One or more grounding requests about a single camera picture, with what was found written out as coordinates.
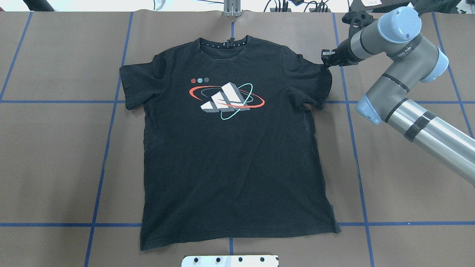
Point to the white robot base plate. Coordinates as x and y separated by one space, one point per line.
231 261

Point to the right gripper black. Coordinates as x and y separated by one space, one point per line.
341 54

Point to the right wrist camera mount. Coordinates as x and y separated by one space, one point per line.
357 19

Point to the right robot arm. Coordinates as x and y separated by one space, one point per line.
414 59

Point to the black graphic t-shirt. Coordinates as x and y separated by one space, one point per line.
229 143

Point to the aluminium frame post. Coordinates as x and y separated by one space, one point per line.
232 8

